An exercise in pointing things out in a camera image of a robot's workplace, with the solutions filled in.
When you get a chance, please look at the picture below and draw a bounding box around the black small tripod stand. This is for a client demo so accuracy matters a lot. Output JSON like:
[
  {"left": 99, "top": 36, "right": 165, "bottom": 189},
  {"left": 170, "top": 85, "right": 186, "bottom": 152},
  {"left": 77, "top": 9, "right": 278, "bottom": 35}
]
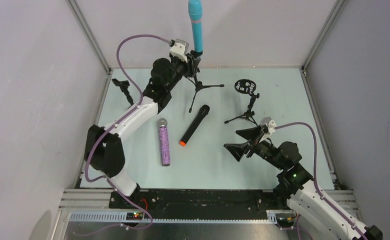
[{"left": 187, "top": 50, "right": 225, "bottom": 113}]

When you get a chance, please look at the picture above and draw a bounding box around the black shock-mount tripod stand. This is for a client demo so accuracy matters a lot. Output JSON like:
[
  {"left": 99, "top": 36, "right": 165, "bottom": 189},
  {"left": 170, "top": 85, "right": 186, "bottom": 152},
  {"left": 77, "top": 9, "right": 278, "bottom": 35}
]
[{"left": 224, "top": 78, "right": 260, "bottom": 127}]

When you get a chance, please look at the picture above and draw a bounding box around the black microphone orange cap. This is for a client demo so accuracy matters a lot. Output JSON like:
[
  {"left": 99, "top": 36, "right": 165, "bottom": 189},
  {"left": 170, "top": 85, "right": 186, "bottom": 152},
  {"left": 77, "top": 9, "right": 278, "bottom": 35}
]
[{"left": 179, "top": 104, "right": 210, "bottom": 147}]

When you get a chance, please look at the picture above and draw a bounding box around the teal blue microphone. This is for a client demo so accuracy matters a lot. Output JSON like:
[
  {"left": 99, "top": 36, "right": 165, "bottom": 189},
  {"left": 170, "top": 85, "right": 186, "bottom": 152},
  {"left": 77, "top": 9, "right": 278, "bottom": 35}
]
[{"left": 188, "top": 0, "right": 203, "bottom": 53}]

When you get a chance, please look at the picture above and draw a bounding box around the purple glitter microphone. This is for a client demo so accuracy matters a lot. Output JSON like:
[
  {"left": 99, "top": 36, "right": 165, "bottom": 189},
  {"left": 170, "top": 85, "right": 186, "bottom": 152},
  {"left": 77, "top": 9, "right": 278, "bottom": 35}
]
[{"left": 157, "top": 118, "right": 171, "bottom": 167}]

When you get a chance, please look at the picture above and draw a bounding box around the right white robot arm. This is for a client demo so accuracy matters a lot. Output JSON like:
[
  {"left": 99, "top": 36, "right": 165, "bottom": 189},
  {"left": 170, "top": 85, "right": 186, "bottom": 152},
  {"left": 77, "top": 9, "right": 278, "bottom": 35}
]
[{"left": 224, "top": 121, "right": 383, "bottom": 240}]

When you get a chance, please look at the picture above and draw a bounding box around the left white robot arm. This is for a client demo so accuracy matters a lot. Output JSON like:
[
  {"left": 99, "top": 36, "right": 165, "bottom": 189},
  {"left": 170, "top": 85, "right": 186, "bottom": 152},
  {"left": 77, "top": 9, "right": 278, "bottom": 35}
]
[{"left": 84, "top": 51, "right": 201, "bottom": 197}]

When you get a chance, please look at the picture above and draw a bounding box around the black round-base mic stand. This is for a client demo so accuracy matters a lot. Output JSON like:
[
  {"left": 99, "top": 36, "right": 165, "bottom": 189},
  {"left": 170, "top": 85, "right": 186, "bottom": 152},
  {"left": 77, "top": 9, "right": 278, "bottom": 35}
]
[{"left": 111, "top": 78, "right": 134, "bottom": 106}]

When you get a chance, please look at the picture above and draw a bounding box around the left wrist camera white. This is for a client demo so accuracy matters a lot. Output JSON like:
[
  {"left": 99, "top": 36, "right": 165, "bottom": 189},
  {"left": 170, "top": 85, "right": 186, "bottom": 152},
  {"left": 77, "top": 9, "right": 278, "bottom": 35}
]
[{"left": 169, "top": 38, "right": 189, "bottom": 63}]

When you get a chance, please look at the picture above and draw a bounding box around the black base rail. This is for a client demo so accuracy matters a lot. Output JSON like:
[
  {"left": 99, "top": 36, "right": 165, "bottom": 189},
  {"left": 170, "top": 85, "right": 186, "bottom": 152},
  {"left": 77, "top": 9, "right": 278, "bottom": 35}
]
[{"left": 108, "top": 188, "right": 295, "bottom": 221}]

